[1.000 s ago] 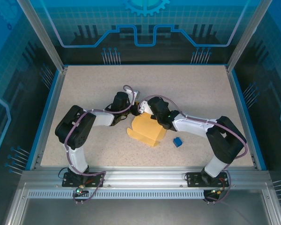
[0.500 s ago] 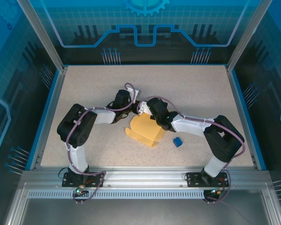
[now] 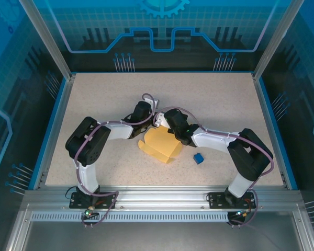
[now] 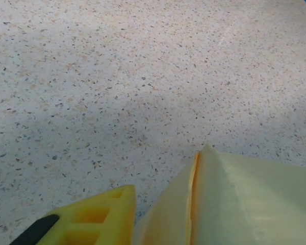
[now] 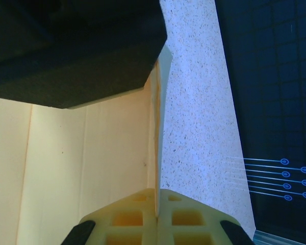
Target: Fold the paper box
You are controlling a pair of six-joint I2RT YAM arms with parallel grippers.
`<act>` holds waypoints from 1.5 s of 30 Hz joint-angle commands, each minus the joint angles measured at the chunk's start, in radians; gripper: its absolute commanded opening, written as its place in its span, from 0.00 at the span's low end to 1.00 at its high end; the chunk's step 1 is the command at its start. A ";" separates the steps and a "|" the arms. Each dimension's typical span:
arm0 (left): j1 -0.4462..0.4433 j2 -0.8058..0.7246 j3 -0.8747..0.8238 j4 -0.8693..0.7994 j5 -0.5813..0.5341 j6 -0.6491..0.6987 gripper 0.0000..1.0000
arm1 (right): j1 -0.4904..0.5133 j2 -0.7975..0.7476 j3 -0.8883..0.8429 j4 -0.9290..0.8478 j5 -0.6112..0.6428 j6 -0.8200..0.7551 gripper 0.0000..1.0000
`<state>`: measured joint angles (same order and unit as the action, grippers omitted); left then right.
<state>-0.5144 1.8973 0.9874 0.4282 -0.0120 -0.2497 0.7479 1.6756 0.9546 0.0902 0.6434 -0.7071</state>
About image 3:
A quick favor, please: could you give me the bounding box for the yellow paper box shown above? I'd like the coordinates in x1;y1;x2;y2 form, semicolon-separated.
138;127;183;165

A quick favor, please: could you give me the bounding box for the blue-edged aluminium side bar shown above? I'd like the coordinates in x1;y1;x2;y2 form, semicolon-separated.
32;74;76;190
252;74;299;190

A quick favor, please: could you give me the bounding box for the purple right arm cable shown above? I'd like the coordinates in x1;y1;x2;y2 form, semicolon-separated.
154;107;275;228

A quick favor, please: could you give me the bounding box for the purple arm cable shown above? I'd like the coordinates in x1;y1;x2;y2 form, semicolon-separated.
73;93;159;228
154;107;275;228

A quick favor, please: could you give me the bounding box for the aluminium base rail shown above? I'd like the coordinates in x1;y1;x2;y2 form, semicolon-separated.
23;185;304;210

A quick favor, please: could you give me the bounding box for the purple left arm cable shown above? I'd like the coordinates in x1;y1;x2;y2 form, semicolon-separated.
73;93;159;228

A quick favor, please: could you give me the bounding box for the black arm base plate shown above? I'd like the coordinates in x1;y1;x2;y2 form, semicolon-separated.
206;192;261;210
69;192;118;210

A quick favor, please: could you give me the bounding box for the slotted grey cable duct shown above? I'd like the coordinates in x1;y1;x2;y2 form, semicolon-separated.
31;211;230;222

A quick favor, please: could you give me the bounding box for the aluminium frame post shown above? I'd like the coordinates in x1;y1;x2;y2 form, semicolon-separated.
252;0;306;82
19;0;76;82

